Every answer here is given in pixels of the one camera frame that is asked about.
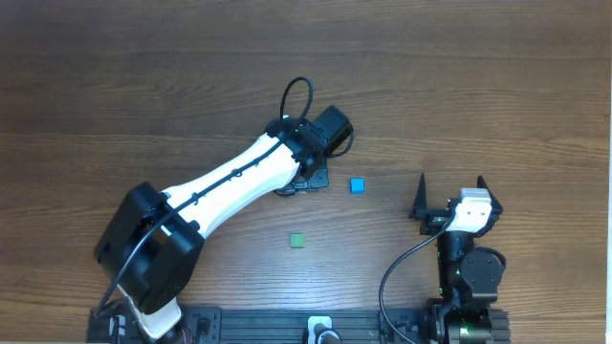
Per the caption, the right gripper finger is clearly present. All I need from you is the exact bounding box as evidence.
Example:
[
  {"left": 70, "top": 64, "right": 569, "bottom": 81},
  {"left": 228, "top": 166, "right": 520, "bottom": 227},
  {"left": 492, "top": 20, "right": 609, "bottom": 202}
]
[
  {"left": 407, "top": 172, "right": 429, "bottom": 222},
  {"left": 476, "top": 175, "right": 505, "bottom": 218}
]

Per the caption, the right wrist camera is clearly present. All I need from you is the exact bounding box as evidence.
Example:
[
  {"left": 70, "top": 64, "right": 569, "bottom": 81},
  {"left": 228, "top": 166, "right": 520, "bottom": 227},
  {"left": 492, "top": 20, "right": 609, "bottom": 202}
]
[{"left": 448, "top": 186, "right": 494, "bottom": 235}]

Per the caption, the mounting rail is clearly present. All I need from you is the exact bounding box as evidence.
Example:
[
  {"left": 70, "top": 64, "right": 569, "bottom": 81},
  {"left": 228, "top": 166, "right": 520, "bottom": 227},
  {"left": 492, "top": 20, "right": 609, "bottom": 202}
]
[{"left": 87, "top": 305, "right": 513, "bottom": 344}]

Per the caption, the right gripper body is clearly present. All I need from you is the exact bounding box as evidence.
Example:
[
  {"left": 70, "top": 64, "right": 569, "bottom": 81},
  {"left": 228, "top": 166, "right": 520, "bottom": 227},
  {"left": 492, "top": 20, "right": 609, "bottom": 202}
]
[{"left": 419, "top": 208, "right": 453, "bottom": 237}]

